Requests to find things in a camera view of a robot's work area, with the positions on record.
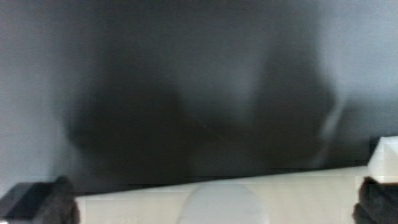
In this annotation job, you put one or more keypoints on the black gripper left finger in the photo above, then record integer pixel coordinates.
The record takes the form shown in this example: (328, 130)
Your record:
(38, 203)

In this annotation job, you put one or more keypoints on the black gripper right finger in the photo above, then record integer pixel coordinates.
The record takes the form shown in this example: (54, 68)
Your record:
(376, 209)

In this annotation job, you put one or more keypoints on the white cabinet body box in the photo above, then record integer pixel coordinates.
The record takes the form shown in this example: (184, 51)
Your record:
(303, 198)

